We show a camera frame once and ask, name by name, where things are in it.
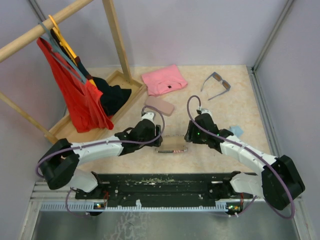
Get flag newspaper print glasses case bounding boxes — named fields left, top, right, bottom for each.
left=155, top=135, right=188, bottom=154

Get pink glasses case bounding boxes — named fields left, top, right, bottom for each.
left=144, top=96, right=175, bottom=117

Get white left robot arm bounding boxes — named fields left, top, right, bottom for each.
left=36, top=119, right=162, bottom=199

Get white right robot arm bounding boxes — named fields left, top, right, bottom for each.
left=184, top=113, right=306, bottom=210

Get dark navy garment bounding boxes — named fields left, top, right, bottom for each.
left=50, top=29, right=132, bottom=117

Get folded pink shirt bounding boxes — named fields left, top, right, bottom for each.
left=141, top=64, right=188, bottom=97

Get red hanging shirt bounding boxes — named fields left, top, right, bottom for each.
left=36, top=37, right=114, bottom=133

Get wooden clothes rack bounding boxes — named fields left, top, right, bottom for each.
left=0, top=0, right=148, bottom=145

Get grey blue hanger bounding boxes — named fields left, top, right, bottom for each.
left=38, top=22, right=88, bottom=84

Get yellow hanger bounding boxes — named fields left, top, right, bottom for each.
left=48, top=15, right=96, bottom=87

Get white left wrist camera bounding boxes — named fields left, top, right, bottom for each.
left=141, top=111, right=156, bottom=123

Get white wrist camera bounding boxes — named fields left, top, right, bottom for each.
left=141, top=111, right=156, bottom=123
left=196, top=106, right=213, bottom=118

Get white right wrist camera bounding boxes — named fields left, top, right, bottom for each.
left=196, top=106, right=213, bottom=118

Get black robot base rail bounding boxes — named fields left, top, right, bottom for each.
left=75, top=173, right=253, bottom=213

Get grey blue frame sunglasses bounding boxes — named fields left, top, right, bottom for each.
left=200, top=71, right=232, bottom=101

